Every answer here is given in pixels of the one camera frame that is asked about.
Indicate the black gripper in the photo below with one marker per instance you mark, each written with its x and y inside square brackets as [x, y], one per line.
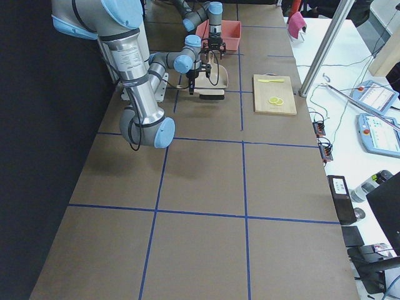
[191, 75]
[214, 40]

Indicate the beige hand brush black bristles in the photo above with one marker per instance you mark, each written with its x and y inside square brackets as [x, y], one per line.
[210, 94]

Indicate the beige plastic dustpan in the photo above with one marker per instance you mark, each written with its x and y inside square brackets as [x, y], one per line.
[218, 77]

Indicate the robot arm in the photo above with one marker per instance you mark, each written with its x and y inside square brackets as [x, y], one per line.
[119, 25]
[210, 12]

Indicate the pink plastic bin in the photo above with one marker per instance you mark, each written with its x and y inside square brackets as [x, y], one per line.
[231, 33]

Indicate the wooden cutting board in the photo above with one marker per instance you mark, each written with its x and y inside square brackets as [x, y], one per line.
[264, 91]

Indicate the yellow plastic knife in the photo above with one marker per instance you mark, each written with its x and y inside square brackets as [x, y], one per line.
[271, 80]

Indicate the upper lemon slice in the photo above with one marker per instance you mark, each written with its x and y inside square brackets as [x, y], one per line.
[274, 100]

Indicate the magenta cloth on stand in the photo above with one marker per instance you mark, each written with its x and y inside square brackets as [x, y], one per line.
[296, 24]

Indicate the orange connector block far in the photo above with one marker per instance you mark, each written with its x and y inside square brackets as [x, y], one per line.
[318, 127]

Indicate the orange connector block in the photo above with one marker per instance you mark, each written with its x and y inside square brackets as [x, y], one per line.
[325, 149]
[318, 127]

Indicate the orange connector block near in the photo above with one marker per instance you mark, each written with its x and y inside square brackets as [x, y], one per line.
[325, 149]

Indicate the far teach pendant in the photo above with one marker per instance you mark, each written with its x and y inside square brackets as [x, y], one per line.
[377, 97]

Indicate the teach pendant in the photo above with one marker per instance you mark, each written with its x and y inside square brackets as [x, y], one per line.
[377, 97]
[377, 137]

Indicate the near teach pendant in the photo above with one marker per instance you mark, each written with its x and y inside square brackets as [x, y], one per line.
[377, 137]

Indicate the black box with label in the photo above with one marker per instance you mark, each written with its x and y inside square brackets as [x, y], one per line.
[341, 199]

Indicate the grabber reach stick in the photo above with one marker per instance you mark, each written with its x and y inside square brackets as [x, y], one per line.
[360, 106]

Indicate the water bottle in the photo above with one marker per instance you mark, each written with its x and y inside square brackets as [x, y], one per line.
[358, 194]

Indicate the black monitor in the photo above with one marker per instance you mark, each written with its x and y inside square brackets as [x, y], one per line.
[385, 204]

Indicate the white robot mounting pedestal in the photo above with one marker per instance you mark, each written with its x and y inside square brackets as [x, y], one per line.
[159, 92]

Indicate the aluminium frame post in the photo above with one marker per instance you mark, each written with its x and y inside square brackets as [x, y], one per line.
[337, 20]

